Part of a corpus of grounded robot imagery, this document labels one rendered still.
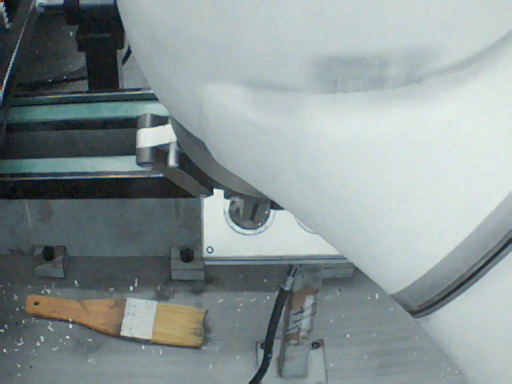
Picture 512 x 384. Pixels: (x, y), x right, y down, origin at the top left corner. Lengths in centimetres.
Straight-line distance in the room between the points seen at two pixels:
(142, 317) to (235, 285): 11
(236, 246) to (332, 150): 44
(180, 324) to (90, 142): 24
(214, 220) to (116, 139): 35
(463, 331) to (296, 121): 6
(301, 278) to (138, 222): 25
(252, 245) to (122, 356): 29
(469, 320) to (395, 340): 69
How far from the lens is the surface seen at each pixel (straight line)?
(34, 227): 90
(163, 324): 85
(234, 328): 85
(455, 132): 16
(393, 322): 88
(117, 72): 97
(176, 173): 41
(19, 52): 86
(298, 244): 60
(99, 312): 86
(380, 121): 15
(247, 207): 50
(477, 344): 18
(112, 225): 88
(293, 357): 78
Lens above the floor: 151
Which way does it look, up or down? 47 degrees down
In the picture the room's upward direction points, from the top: 4 degrees clockwise
